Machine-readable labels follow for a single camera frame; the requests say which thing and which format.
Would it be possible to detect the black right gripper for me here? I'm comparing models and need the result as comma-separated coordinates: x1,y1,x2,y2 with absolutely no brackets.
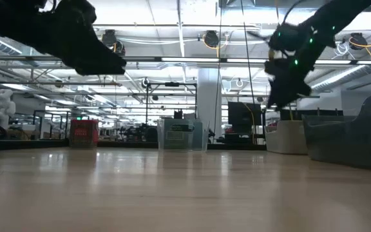
265,44,320,109

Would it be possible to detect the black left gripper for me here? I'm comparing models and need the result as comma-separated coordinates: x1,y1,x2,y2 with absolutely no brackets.
0,0,127,75

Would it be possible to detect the red spice tin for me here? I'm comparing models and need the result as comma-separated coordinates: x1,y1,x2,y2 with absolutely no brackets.
70,119,99,149

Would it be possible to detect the black spice tin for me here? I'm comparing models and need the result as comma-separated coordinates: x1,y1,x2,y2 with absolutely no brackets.
162,121,189,151
187,121,205,151

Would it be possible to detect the white plastic bin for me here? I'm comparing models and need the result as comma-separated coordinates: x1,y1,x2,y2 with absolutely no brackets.
264,120,309,155

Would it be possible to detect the black flat screen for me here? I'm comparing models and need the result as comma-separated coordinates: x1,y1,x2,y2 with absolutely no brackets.
227,101,264,135

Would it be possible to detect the dark grey plastic bin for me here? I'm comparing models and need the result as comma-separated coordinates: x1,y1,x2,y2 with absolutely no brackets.
302,92,371,171

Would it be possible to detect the white square column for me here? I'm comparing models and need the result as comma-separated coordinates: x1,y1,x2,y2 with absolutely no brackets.
196,67,222,139

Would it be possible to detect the long ceiling light bar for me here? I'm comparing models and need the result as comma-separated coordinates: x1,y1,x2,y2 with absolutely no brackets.
0,54,371,65

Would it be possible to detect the clear plastic bin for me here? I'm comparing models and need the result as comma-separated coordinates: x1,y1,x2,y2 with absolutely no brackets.
157,118,211,152

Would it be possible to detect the white robot figure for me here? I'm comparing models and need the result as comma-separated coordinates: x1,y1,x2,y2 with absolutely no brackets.
0,88,17,131

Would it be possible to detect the thin black hanging cable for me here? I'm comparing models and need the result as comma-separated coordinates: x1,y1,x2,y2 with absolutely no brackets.
214,0,224,130
239,0,258,144

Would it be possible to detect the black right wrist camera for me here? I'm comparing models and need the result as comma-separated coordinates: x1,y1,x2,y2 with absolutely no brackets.
267,23,303,52

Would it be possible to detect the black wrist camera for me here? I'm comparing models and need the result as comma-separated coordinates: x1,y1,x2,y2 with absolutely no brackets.
267,23,303,52
55,0,97,32

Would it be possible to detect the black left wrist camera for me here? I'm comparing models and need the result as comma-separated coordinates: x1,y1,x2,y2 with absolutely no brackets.
55,0,97,32

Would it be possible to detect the grey ventilation duct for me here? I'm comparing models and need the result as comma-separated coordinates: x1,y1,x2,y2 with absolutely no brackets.
310,64,371,96

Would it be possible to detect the black aluminium table frame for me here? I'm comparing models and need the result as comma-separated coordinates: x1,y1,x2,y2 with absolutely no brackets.
0,138,269,152

